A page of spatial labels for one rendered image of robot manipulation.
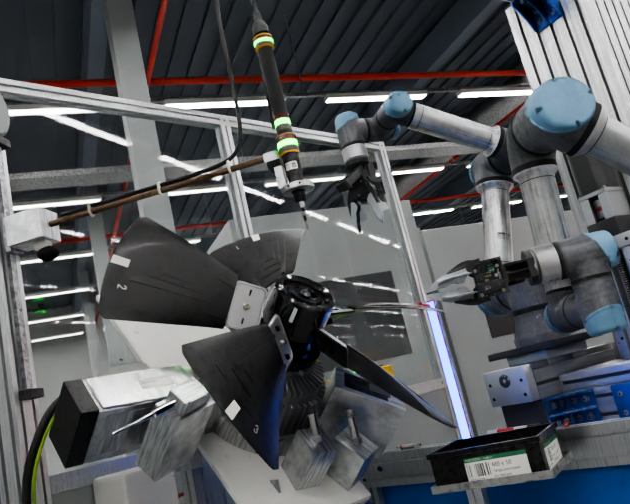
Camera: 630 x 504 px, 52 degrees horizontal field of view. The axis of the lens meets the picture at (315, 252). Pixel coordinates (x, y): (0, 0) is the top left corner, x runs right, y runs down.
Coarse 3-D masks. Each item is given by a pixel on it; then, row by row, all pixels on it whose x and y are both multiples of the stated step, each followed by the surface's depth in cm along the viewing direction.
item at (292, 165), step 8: (256, 16) 144; (256, 24) 143; (264, 24) 143; (256, 32) 146; (264, 32) 146; (288, 152) 136; (296, 152) 137; (288, 160) 136; (296, 160) 136; (288, 168) 136; (296, 168) 136; (288, 176) 136; (296, 176) 135; (296, 192) 135; (304, 192) 136; (296, 200) 135; (304, 200) 135
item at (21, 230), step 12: (12, 216) 146; (24, 216) 145; (36, 216) 144; (48, 216) 148; (12, 228) 145; (24, 228) 145; (36, 228) 144; (48, 228) 146; (12, 240) 145; (24, 240) 144; (36, 240) 145; (60, 240) 150; (12, 252) 147
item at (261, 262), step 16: (240, 240) 151; (256, 240) 150; (272, 240) 148; (288, 240) 146; (224, 256) 147; (240, 256) 146; (256, 256) 143; (272, 256) 141; (288, 256) 139; (240, 272) 141; (256, 272) 138; (272, 272) 136; (288, 272) 133
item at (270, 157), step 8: (272, 152) 137; (264, 160) 137; (272, 160) 137; (280, 160) 137; (272, 168) 137; (280, 168) 136; (280, 176) 136; (280, 184) 136; (288, 184) 133; (296, 184) 133; (304, 184) 133; (312, 184) 135; (288, 192) 135
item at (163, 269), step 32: (128, 256) 117; (160, 256) 119; (192, 256) 121; (160, 288) 117; (192, 288) 118; (224, 288) 120; (128, 320) 113; (160, 320) 115; (192, 320) 117; (224, 320) 119
